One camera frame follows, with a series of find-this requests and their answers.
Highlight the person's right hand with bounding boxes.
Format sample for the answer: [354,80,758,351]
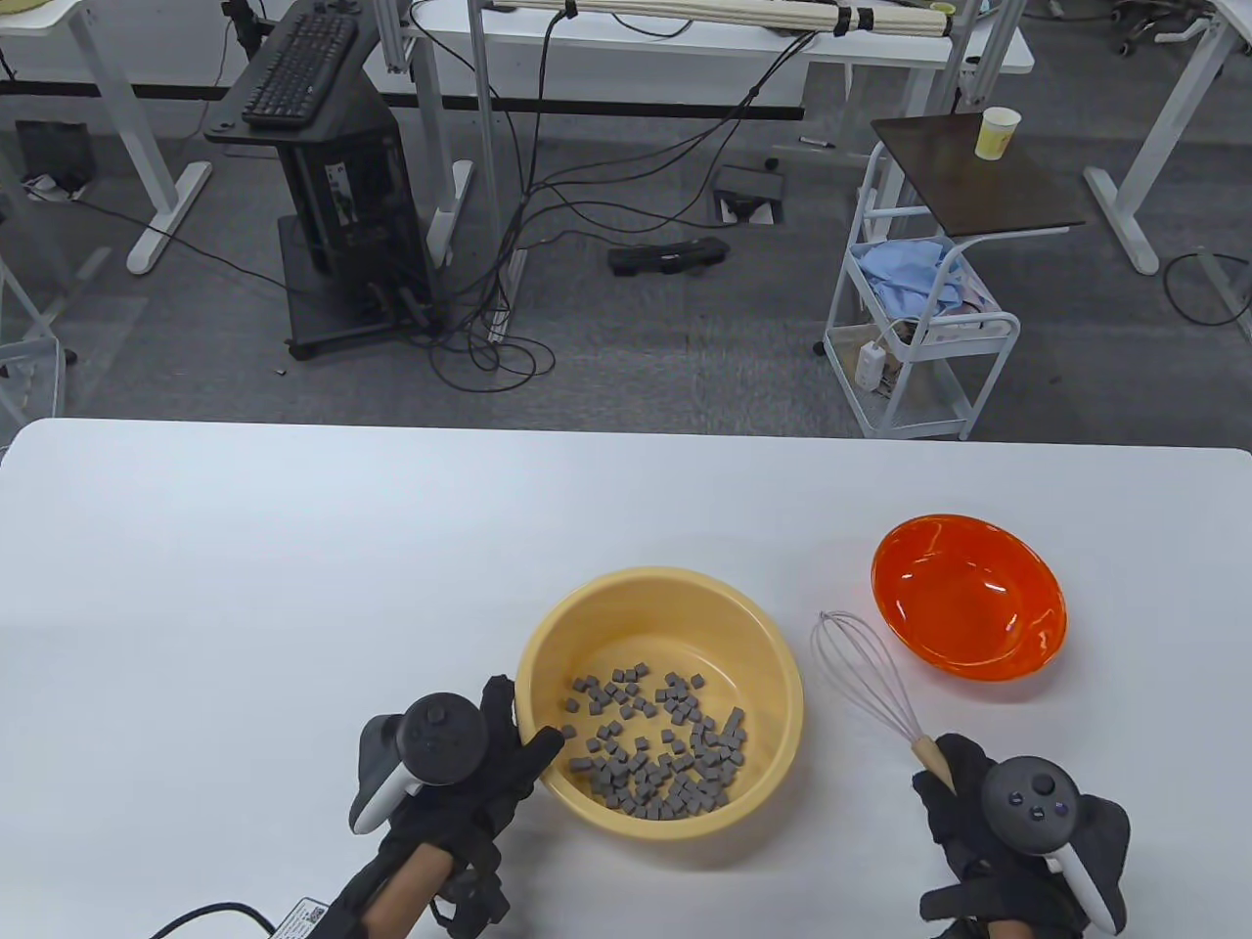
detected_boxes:
[913,734,1131,939]

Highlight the person's left hand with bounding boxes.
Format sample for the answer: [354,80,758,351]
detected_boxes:
[372,675,566,930]

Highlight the wire whisk with wooden handle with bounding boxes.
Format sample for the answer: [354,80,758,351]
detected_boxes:
[810,611,960,795]

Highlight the pile of grey toy blocks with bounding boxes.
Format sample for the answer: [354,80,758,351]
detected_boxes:
[562,663,749,821]

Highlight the orange plastic bowl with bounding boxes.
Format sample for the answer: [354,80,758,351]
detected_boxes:
[872,514,1068,679]

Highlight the yellow plastic basin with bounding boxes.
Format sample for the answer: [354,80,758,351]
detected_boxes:
[515,567,805,844]

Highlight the person's left forearm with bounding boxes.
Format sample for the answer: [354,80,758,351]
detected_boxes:
[362,846,456,939]

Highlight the grey hand controller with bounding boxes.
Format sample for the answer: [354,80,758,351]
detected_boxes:
[982,756,1126,928]
[349,693,490,834]

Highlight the white utility cart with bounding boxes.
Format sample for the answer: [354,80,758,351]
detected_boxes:
[814,142,1021,440]

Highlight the pink patterned cloth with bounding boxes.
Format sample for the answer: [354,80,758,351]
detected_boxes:
[919,272,991,338]

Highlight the black power strip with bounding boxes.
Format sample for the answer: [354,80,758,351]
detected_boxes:
[607,236,732,278]

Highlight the blue cloth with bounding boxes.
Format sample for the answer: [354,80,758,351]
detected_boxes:
[859,240,969,319]

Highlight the black computer cart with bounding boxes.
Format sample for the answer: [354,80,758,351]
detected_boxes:
[203,0,441,361]

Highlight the floor socket box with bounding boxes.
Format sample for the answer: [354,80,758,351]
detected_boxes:
[709,164,789,226]

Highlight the dark brown side table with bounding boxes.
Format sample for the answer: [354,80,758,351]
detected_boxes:
[871,112,1087,239]

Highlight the yellow paper cup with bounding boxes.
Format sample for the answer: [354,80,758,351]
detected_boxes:
[974,107,1022,160]

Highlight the black keyboard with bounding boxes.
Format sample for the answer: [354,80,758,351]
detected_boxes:
[242,12,360,128]

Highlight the long white desk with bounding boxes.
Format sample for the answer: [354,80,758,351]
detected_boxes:
[367,0,1035,267]

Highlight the black box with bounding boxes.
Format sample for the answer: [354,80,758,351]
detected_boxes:
[18,120,96,192]

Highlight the rolled beige mat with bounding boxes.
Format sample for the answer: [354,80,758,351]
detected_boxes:
[486,0,955,38]

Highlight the office chair base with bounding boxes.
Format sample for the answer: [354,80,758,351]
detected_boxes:
[1110,0,1209,55]

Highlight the labelled wrist camera unit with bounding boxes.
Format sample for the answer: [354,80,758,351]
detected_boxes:
[274,895,338,939]

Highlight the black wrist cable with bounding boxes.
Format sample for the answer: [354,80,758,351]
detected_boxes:
[147,902,280,939]

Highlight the bundle of black cables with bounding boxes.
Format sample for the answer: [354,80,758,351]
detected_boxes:
[426,0,823,392]

